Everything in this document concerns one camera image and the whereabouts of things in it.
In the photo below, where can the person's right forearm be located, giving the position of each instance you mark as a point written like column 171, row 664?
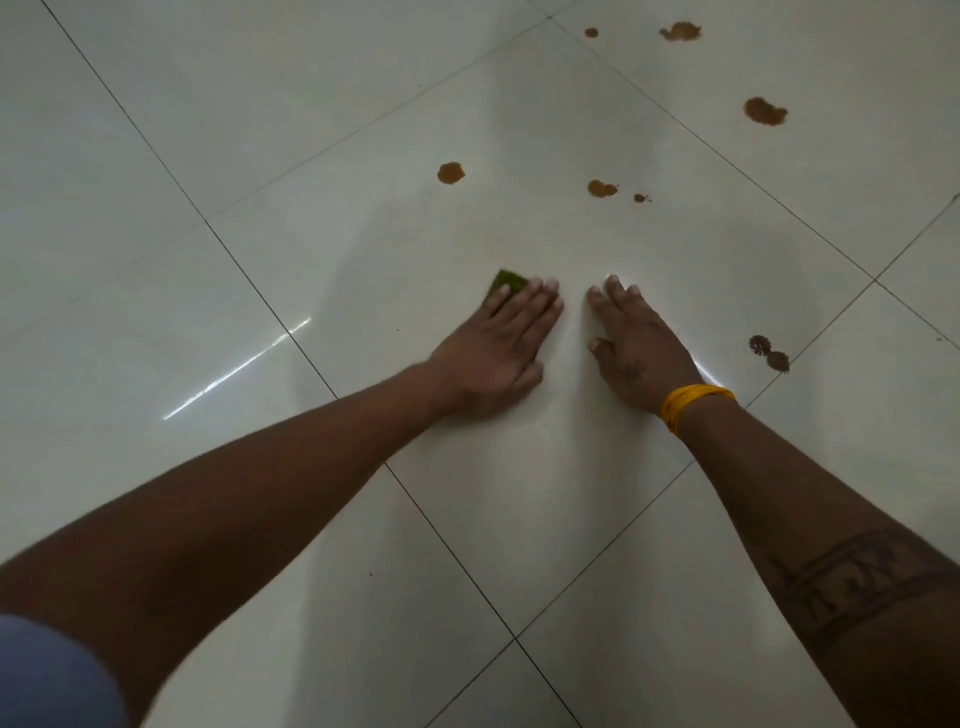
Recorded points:
column 825, row 540

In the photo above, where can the person's left forearm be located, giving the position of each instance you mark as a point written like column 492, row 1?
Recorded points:
column 225, row 510

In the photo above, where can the light blue shirt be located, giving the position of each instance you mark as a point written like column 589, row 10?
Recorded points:
column 45, row 675

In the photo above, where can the person's left hand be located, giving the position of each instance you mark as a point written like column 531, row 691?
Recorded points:
column 495, row 352

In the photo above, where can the group of brown floor stains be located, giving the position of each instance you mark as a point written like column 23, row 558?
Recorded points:
column 765, row 111

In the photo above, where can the yellow thread wristband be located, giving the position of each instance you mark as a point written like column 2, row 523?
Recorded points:
column 690, row 397

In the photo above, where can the green cleaning cloth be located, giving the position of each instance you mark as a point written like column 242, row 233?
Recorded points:
column 508, row 281

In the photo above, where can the person's right hand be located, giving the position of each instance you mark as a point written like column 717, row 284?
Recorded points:
column 645, row 360

